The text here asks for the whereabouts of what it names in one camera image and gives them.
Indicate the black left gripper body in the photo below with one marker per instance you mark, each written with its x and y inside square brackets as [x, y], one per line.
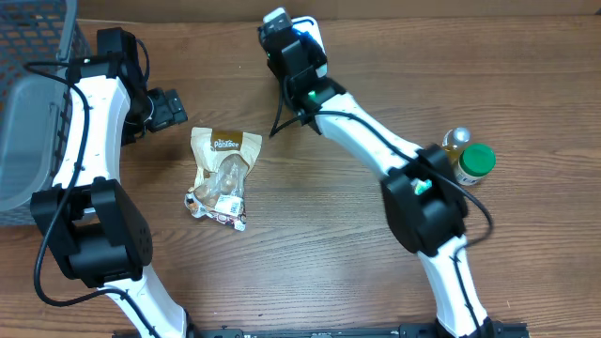
[174, 108]

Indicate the brown patterned snack bag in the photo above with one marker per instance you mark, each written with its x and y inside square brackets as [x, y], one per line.
[223, 159]

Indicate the clear plastic bottle grey cap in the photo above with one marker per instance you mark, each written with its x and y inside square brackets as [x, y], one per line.
[455, 141]

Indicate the green lid jar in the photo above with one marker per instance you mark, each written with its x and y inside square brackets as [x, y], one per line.
[474, 163]

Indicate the green Kleenex tissue pack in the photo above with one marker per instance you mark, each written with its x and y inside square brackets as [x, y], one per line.
[420, 186]

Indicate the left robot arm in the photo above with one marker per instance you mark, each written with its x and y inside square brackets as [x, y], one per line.
[96, 242]

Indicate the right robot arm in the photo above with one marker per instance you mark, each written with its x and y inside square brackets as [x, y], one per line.
[424, 206]

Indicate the white barcode scanner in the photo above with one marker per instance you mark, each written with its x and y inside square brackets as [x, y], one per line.
[308, 29]

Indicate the dark grey plastic basket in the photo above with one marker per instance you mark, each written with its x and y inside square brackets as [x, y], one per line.
[35, 111]

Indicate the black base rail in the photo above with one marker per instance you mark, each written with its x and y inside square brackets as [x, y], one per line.
[499, 330]

